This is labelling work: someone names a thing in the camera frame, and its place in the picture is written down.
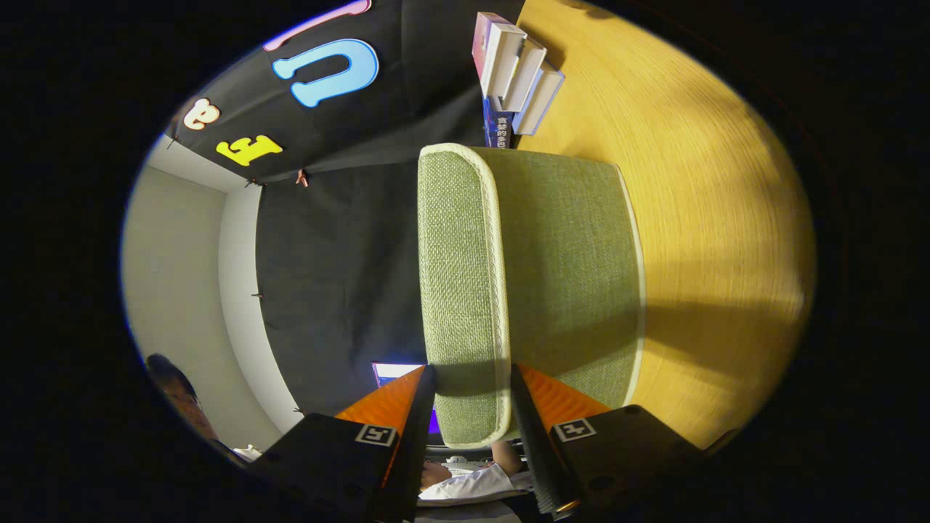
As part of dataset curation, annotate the pale blue book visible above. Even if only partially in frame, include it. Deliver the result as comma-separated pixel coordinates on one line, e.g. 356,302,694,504
512,62,566,137

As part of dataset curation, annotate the pink cover book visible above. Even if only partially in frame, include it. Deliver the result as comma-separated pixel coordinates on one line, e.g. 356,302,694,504
472,12,528,100

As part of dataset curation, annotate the black backdrop cloth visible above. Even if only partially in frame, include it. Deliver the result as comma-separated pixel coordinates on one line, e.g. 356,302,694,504
166,0,525,418

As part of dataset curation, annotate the grey book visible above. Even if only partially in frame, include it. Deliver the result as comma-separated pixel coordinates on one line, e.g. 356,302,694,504
501,36,548,114

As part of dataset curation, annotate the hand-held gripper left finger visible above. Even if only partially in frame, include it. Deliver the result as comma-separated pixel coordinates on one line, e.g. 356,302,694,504
247,365,438,523

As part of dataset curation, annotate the green fabric storage box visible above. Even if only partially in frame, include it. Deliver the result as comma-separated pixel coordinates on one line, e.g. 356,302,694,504
417,142,647,450

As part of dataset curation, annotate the computer monitor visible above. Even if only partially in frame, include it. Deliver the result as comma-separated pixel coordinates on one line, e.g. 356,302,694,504
372,362,444,437

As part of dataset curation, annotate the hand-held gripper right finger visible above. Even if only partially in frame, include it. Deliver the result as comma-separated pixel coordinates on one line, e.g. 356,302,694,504
510,363,704,521

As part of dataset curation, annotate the dark blue book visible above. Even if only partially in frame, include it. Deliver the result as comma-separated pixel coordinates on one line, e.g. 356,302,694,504
482,97,517,149

